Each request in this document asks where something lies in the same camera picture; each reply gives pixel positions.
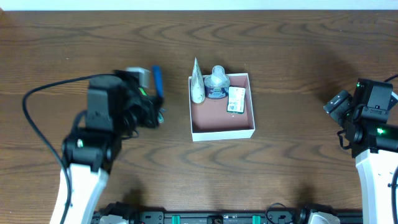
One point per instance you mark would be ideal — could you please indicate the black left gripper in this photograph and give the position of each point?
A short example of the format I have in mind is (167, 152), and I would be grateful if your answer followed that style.
(152, 109)

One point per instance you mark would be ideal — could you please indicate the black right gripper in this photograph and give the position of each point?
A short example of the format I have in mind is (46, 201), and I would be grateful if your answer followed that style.
(337, 101)

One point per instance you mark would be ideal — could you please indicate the green white toothbrush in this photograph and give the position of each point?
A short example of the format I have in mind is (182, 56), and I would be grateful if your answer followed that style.
(160, 117)

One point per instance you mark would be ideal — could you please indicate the blue disposable razor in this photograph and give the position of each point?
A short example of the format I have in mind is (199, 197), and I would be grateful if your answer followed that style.
(158, 80)

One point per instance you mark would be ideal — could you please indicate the clear foam soap pump bottle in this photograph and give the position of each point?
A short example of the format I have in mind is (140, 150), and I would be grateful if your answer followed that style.
(217, 84)

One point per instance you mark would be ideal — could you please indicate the green Dettol soap box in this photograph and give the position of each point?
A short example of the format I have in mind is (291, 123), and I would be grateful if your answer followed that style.
(236, 99)

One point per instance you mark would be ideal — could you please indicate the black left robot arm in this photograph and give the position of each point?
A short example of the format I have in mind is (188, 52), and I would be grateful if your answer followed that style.
(116, 107)

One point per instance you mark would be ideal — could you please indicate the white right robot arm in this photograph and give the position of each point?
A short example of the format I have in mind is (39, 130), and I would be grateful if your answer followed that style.
(363, 118)

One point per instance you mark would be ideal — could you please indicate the white Pantene tube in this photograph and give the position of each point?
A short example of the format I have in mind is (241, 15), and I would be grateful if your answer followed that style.
(197, 87)

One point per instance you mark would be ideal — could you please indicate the white box with pink interior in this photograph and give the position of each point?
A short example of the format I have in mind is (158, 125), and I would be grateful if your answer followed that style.
(210, 120)

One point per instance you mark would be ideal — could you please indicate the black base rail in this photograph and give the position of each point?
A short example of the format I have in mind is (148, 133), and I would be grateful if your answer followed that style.
(276, 213)

